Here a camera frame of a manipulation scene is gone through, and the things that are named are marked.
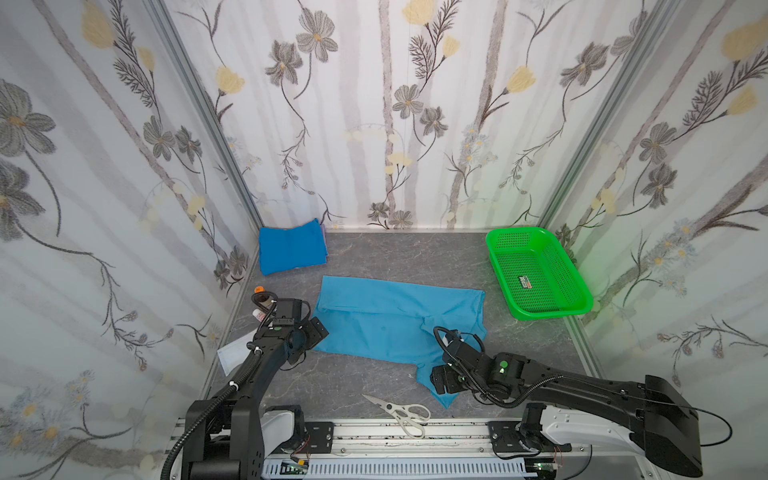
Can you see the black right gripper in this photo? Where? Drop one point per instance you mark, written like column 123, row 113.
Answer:
column 447, row 377

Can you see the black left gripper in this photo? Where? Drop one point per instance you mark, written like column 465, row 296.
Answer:
column 271, row 309

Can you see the teal t-shirt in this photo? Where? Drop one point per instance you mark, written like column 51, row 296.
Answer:
column 394, row 322

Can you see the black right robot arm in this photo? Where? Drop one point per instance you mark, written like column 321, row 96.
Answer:
column 660, row 421

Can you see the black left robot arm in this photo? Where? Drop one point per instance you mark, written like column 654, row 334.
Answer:
column 223, row 436

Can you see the small white pill bottle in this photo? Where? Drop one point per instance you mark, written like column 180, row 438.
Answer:
column 258, row 314

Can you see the white paper sheet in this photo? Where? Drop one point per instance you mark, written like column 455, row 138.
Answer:
column 233, row 354

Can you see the folded blue t-shirt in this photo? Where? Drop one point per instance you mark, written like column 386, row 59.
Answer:
column 288, row 249

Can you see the green plastic basket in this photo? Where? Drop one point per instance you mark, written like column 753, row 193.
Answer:
column 558, row 288

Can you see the white handled scissors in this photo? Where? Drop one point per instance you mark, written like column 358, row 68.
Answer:
column 412, row 418

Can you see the black rail bracket right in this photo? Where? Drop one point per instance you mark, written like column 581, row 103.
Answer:
column 505, row 438

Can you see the black rail bracket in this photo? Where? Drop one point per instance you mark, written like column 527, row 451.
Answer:
column 505, row 438
column 318, row 439

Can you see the black rail bracket left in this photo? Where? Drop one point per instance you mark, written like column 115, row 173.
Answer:
column 318, row 439

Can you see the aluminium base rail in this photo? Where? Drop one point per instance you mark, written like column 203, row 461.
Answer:
column 451, row 449

